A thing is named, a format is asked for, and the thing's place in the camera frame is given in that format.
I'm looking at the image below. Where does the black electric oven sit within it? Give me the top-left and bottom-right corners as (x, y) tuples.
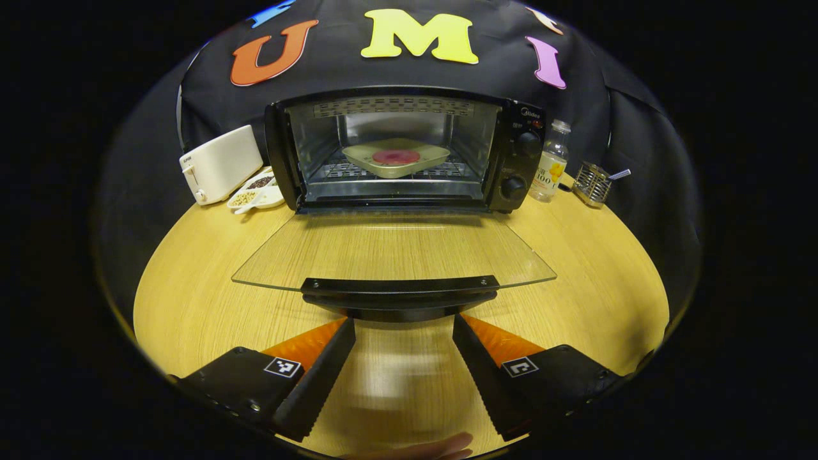
(231, 86), (558, 323)

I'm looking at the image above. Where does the black backdrop cloth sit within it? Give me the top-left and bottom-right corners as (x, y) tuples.
(96, 0), (704, 320)

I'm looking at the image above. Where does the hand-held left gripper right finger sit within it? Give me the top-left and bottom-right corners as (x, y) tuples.
(452, 313), (630, 443)

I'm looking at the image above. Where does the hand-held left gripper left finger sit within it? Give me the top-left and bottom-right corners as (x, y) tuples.
(167, 316), (357, 443)

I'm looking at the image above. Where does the pink round ham slice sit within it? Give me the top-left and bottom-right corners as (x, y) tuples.
(372, 149), (421, 166)

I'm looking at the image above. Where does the clear bottle yellow label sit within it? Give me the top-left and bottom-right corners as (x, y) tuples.
(529, 119), (571, 203)

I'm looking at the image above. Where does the white toaster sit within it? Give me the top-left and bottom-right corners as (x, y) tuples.
(179, 125), (264, 206)

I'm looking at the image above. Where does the white divided spice dish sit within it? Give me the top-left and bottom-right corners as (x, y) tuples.
(227, 167), (286, 215)

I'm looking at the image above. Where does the white square plate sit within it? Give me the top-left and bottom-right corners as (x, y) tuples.
(342, 137), (451, 180)

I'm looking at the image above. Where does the wire cutlery holder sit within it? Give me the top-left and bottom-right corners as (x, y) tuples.
(572, 162), (612, 208)

